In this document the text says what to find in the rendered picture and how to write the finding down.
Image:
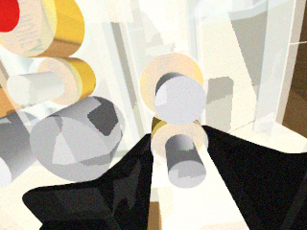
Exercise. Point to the tan rectangular block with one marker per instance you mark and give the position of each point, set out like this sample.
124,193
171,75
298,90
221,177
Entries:
295,114
6,107
303,34

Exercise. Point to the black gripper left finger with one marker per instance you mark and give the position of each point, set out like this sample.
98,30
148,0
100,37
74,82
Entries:
121,196

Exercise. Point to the yellow cube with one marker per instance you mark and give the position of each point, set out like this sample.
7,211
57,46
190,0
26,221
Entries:
154,219

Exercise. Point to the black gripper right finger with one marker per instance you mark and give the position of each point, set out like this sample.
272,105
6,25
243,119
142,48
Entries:
268,186

